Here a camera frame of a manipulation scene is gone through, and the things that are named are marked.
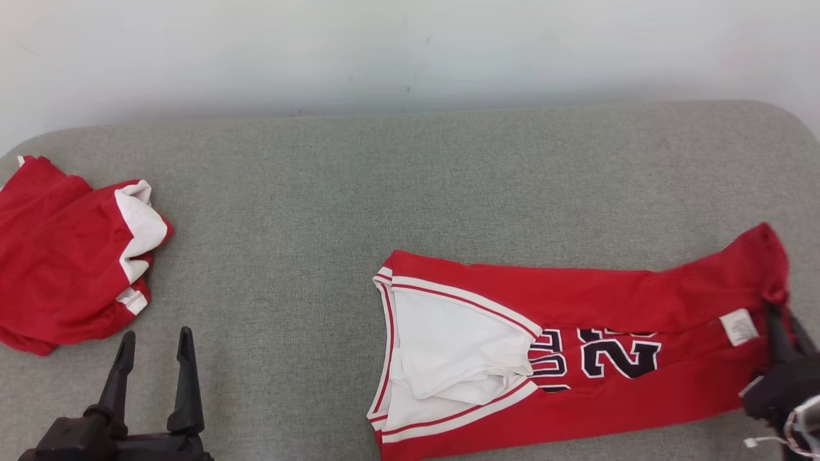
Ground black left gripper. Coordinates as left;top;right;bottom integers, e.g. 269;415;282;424
86;327;215;461

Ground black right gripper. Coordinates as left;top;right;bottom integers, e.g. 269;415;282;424
743;305;820;423

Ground red white basketball shorts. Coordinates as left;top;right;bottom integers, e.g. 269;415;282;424
0;156;174;357

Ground red Bulls basketball jersey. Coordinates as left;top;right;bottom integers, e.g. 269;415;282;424
366;222;790;461

